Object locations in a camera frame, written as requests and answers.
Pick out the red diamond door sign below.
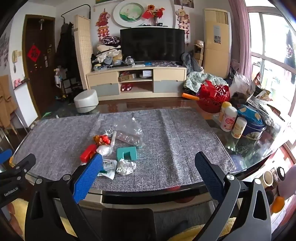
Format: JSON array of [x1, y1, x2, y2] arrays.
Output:
[[27, 45, 43, 62]]

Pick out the small white yellow bottle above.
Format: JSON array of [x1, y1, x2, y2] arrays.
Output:
[[231, 117, 247, 139]]

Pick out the black television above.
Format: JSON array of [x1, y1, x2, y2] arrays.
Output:
[[120, 28, 185, 64]]

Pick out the clear plastic bag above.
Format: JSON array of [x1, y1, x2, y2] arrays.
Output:
[[114, 117, 145, 149]]

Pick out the pile of clothes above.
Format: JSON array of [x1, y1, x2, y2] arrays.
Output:
[[91, 36, 123, 71]]

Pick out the clear plastic wrap ball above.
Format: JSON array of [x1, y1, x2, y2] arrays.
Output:
[[97, 145, 114, 156]]

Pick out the yellow fluffy blanket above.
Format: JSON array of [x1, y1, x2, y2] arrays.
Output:
[[9, 198, 234, 241]]

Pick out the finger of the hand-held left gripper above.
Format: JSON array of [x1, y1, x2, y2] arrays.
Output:
[[0, 149, 13, 163], [0, 153, 37, 183]]

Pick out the round wall picture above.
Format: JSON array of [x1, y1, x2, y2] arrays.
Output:
[[112, 0, 151, 26]]

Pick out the pink curtain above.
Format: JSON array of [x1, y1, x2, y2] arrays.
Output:
[[229, 0, 252, 79]]

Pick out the stacked cardboard boxes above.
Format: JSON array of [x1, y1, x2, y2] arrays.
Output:
[[193, 40, 204, 66]]

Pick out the beige standing air conditioner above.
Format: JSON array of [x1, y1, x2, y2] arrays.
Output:
[[203, 8, 232, 78]]

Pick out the beige folding screen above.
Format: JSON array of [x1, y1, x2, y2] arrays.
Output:
[[73, 14, 94, 91]]

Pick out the brown wooden door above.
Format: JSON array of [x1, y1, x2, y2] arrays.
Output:
[[22, 14, 58, 118]]

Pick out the floral cloth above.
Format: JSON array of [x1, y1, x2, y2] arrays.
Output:
[[183, 71, 228, 93]]

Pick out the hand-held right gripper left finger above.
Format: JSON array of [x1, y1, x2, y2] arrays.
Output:
[[24, 153, 103, 241]]

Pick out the red orange crinkled wrapper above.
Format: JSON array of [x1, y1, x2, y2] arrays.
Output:
[[93, 134, 112, 146]]

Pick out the grey table mat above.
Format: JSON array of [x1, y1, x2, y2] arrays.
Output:
[[13, 108, 236, 193]]

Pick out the white bottle orange cap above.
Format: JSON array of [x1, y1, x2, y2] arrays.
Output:
[[218, 101, 232, 123]]

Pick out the window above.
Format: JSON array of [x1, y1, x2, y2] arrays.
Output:
[[245, 0, 296, 116]]

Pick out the white round stool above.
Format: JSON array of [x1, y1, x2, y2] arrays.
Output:
[[73, 89, 99, 113]]

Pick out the crumpled white paper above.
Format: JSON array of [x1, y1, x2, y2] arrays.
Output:
[[116, 160, 137, 175]]

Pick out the white flat packet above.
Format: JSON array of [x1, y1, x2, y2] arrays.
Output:
[[97, 159, 118, 180]]

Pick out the dark lidded jar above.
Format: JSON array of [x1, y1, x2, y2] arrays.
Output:
[[274, 166, 287, 186]]

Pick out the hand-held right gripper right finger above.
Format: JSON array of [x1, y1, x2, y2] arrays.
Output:
[[195, 152, 272, 241]]

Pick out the blue cookie tin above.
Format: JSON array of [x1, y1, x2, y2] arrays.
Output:
[[237, 104, 267, 139]]

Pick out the beige cup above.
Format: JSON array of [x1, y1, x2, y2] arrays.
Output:
[[260, 170, 274, 188]]

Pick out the orange fruit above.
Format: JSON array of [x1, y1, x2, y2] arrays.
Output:
[[271, 196, 285, 214]]

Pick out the red fish hanging ornament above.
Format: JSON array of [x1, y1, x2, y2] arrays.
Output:
[[96, 9, 111, 42]]

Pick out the red packet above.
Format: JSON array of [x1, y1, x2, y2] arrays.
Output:
[[80, 144, 97, 163]]

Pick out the coat rack with dark coats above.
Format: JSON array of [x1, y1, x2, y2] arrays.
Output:
[[54, 4, 92, 98]]

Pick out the red animal hanging ornament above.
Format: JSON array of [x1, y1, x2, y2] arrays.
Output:
[[176, 8, 190, 44]]

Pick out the grey blue cloth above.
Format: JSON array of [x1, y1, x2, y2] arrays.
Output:
[[182, 52, 201, 75]]

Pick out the beige television stand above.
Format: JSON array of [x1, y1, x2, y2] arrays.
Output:
[[86, 62, 187, 101]]

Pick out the person's left hand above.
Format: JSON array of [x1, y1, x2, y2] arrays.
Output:
[[6, 203, 25, 239]]

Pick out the white plastic bag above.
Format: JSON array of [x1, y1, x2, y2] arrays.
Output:
[[229, 72, 255, 98]]

